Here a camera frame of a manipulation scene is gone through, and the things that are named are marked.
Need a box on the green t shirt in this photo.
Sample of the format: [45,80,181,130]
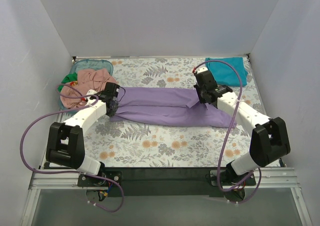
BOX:
[61,73,78,84]

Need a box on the pink t shirt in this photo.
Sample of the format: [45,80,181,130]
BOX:
[60,68,118,109]

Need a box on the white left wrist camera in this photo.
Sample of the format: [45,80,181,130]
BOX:
[81,89,97,102]

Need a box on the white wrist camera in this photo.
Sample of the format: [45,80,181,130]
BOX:
[81,89,97,102]
[192,66,208,75]

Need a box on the aluminium frame rail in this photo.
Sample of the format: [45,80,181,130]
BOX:
[22,167,313,226]

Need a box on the folded teal t shirt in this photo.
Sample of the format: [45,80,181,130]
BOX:
[205,57,248,87]

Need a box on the floral table mat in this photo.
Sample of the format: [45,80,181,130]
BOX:
[84,58,251,167]

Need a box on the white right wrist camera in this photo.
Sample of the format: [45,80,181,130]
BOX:
[192,66,208,75]

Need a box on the blue plastic basket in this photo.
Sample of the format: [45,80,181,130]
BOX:
[57,59,114,110]

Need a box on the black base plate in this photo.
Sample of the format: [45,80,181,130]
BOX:
[77,167,257,198]

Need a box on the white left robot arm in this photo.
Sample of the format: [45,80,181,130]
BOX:
[45,82,120,186]

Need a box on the purple t shirt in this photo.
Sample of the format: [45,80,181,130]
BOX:
[109,87,232,128]

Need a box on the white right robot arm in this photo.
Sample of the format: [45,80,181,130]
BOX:
[193,67,291,185]

